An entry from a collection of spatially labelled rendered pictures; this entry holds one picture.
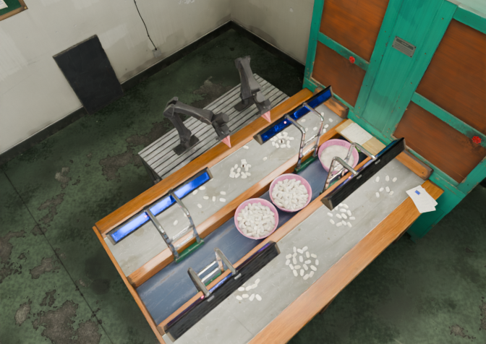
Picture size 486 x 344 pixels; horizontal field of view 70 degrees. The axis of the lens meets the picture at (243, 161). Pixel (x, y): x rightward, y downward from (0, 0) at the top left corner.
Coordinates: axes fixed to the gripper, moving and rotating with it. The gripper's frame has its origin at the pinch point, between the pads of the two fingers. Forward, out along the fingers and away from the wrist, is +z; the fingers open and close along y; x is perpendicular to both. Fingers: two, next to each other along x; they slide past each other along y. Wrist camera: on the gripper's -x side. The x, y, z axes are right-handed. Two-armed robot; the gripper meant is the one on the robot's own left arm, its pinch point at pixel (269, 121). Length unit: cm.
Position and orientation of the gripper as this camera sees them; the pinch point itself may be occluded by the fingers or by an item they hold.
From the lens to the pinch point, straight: 241.9
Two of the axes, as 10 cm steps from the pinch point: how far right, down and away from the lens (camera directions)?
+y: 7.8, -5.3, 3.2
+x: -3.7, 0.2, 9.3
